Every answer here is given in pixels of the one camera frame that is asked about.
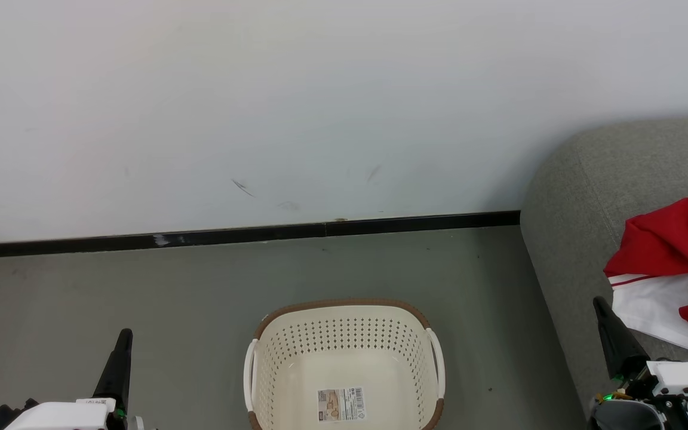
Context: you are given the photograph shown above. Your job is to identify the cream laundry basket brown rim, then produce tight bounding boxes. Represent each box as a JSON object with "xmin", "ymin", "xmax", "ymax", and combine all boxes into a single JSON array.
[{"xmin": 244, "ymin": 298, "xmax": 446, "ymax": 430}]

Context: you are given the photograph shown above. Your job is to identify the red and white garment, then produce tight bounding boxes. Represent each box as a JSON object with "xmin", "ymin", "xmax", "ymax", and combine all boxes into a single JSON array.
[{"xmin": 604, "ymin": 197, "xmax": 688, "ymax": 357}]

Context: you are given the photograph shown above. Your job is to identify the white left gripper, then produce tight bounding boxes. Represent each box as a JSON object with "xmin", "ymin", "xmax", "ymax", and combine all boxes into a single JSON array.
[{"xmin": 4, "ymin": 328, "xmax": 145, "ymax": 430}]

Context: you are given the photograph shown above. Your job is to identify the black baseboard strip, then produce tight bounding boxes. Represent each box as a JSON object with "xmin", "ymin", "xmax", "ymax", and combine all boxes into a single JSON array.
[{"xmin": 0, "ymin": 210, "xmax": 521, "ymax": 260}]

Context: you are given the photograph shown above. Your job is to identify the grey fabric sofa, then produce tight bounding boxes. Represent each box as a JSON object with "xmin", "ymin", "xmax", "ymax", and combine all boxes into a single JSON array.
[{"xmin": 520, "ymin": 116, "xmax": 688, "ymax": 419}]

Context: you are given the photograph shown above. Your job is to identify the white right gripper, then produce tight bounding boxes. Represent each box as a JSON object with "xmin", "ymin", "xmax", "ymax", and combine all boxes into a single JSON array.
[{"xmin": 593, "ymin": 296, "xmax": 688, "ymax": 416}]

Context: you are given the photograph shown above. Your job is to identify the paper label sticker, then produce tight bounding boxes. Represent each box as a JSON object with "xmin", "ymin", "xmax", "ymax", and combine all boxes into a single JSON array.
[{"xmin": 317, "ymin": 387, "xmax": 367, "ymax": 423}]

